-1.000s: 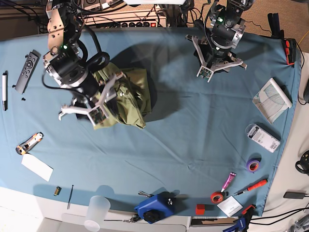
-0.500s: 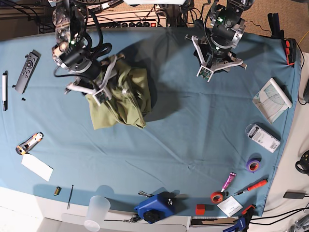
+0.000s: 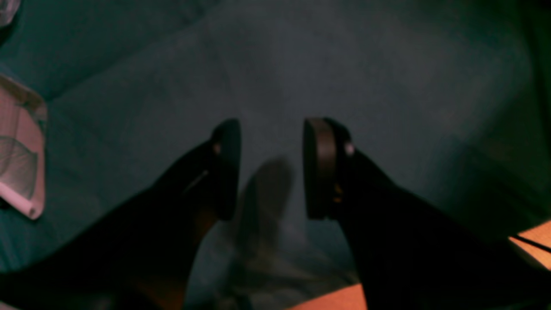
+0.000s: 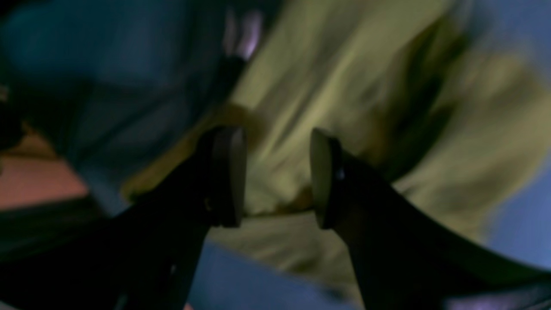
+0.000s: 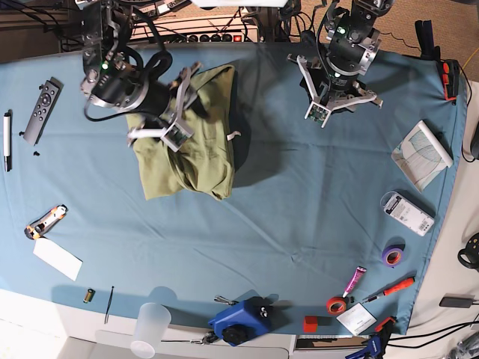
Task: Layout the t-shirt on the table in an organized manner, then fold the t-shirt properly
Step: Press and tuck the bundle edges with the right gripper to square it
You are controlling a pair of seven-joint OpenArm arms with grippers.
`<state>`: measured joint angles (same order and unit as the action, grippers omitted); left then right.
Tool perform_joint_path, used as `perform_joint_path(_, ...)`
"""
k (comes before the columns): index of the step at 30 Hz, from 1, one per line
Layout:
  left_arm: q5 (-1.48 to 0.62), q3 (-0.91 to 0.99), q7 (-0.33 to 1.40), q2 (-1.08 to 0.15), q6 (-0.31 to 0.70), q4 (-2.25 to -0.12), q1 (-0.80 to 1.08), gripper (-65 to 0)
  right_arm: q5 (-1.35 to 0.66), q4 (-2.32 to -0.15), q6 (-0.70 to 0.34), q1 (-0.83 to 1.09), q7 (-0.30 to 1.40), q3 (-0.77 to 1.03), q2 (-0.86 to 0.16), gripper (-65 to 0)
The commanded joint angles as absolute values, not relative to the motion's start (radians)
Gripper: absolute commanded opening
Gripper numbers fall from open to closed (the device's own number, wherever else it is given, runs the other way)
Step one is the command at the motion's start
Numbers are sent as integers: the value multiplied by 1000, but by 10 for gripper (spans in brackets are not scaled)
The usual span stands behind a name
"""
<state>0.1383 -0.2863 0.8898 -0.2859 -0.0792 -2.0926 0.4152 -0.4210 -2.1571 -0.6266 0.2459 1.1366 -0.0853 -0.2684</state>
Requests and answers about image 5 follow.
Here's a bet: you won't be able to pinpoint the small green battery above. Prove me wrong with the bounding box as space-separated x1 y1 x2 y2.
83 288 95 304

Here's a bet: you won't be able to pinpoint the black remote control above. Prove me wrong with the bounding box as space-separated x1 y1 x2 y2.
23 77 63 146

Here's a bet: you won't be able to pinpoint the blue plastic device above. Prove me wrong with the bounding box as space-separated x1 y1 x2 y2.
208 295 272 346

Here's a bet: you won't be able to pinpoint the white marker pen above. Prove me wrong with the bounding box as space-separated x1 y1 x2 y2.
3 110 12 172

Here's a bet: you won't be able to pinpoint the white paper card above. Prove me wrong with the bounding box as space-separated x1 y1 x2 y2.
33 237 82 281

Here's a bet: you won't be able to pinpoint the clear plastic cup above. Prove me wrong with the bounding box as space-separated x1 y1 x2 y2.
130 302 171 358

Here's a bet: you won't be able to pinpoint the red block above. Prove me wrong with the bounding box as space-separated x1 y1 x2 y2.
302 316 318 333

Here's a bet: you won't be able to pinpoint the red tape roll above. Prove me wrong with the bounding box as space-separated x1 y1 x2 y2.
326 297 348 316

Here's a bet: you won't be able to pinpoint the blue clamp bottom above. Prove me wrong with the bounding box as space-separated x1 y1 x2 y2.
345 316 396 359

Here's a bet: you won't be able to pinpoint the black tweezers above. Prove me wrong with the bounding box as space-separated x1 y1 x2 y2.
104 286 115 325

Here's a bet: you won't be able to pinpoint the orange black clamp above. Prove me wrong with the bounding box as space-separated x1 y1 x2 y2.
442 59 460 101

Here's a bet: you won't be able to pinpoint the black power adapter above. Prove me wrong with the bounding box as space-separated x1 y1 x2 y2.
439 296 475 308

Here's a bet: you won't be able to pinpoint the keys on ring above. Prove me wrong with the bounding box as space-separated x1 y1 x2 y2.
162 331 219 345

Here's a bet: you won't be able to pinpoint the blue clamp top right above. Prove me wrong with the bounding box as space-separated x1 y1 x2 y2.
415 20 441 61

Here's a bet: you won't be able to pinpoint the power strip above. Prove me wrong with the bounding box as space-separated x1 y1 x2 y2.
164 33 253 43

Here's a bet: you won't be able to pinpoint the pink glue tube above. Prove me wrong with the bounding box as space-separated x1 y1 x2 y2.
342 266 367 298

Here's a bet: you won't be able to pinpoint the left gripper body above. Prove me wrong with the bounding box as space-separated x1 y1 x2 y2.
287 54 383 128

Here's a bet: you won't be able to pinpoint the clear plastic case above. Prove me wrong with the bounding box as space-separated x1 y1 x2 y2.
380 191 435 237

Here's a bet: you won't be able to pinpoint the purple tape roll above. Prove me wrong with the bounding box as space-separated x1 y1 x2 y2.
382 245 405 268

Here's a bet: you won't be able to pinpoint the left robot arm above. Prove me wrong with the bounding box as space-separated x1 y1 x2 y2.
287 0 394 127

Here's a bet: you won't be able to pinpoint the blue clamp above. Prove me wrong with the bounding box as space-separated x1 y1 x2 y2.
345 316 396 359
415 20 441 61

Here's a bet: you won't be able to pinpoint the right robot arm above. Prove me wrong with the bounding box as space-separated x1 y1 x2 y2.
80 1 205 152

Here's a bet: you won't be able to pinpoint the blue tablecloth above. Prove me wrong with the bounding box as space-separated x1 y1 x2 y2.
1 43 467 334

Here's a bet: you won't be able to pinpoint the orange utility knife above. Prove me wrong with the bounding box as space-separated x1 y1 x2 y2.
24 204 68 240

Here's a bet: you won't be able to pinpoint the green t-shirt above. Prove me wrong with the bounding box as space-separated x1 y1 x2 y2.
132 64 240 200

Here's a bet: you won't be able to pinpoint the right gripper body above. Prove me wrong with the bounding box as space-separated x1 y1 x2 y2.
126 61 202 152

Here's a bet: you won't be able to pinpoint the orange screwdriver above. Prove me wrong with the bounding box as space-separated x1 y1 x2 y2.
362 277 415 303

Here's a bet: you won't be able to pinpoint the white square card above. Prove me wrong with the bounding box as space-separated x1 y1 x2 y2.
336 303 376 336

